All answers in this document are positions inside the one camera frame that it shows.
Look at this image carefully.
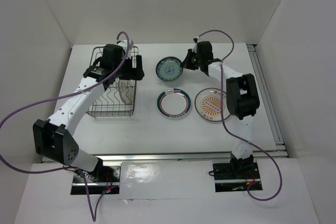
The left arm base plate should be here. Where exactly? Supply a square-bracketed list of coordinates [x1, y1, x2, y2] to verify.
[70, 164, 121, 195]

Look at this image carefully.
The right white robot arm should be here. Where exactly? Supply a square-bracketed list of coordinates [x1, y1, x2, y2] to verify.
[181, 38, 260, 179]

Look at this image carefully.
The grey wire dish rack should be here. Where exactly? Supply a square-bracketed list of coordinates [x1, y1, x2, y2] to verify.
[84, 44, 139, 118]

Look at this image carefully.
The clear glass plate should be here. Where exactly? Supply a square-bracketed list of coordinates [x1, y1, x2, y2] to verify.
[118, 80, 134, 105]

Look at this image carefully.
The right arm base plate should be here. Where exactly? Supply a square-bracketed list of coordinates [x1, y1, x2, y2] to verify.
[208, 162, 263, 193]

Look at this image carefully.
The orange sunburst plate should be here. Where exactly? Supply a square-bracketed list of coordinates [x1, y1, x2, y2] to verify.
[194, 88, 222, 123]

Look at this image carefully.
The blue patterned plate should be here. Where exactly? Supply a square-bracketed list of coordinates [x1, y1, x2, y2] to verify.
[155, 57, 183, 81]

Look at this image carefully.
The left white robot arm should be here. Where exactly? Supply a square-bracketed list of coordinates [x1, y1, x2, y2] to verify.
[33, 40, 144, 182]

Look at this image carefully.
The aluminium frame rail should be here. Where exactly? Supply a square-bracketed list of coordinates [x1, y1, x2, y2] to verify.
[40, 43, 289, 162]

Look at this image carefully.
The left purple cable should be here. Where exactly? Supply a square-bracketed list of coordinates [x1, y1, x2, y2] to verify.
[0, 31, 132, 221]

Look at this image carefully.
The green red rimmed plate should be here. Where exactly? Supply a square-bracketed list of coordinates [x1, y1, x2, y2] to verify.
[156, 88, 192, 120]

